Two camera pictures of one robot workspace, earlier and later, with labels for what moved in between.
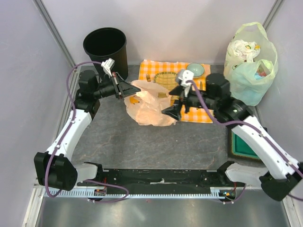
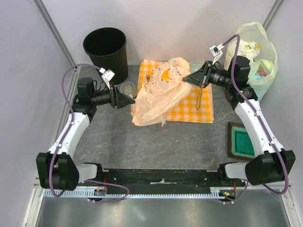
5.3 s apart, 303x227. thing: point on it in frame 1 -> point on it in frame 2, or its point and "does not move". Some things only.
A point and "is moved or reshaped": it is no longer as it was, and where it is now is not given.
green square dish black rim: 239,146 does not move
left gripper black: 124,88 -> 115,95
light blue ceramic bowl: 197,69 does not move
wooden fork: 148,77 does not move
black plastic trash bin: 101,44 does not move
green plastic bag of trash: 251,63 does not move
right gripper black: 184,99 -> 201,77
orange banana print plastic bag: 146,107 is moved or reshaped
